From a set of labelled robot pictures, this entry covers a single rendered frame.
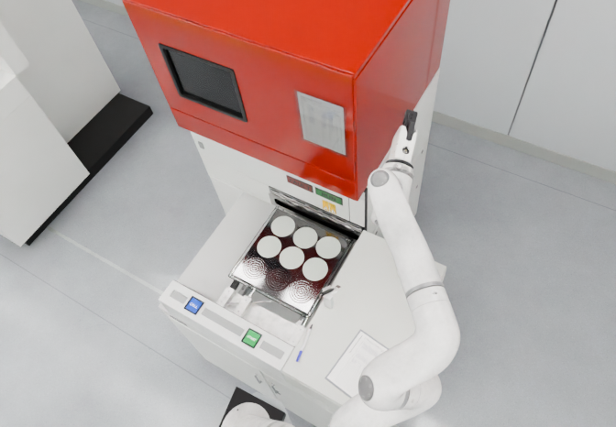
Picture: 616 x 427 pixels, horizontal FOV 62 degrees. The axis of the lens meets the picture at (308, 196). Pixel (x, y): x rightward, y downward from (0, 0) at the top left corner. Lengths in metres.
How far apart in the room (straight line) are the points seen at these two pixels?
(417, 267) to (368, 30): 0.65
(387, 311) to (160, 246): 1.81
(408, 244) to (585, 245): 2.21
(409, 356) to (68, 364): 2.37
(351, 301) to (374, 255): 0.20
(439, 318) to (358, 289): 0.80
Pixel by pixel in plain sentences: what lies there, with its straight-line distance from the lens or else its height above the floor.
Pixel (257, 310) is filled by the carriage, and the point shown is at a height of 0.88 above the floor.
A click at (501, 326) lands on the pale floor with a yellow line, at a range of 2.99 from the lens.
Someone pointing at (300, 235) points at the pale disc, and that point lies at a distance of 2.11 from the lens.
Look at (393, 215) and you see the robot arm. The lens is 1.20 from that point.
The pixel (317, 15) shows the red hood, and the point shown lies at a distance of 1.53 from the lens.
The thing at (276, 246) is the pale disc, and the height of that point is 0.90.
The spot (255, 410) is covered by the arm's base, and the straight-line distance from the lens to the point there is 1.85.
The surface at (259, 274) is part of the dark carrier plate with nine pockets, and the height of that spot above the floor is 0.90.
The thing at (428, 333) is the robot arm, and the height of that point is 1.64.
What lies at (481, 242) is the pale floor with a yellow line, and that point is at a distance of 3.18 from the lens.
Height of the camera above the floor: 2.73
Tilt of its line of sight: 56 degrees down
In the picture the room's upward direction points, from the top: 9 degrees counter-clockwise
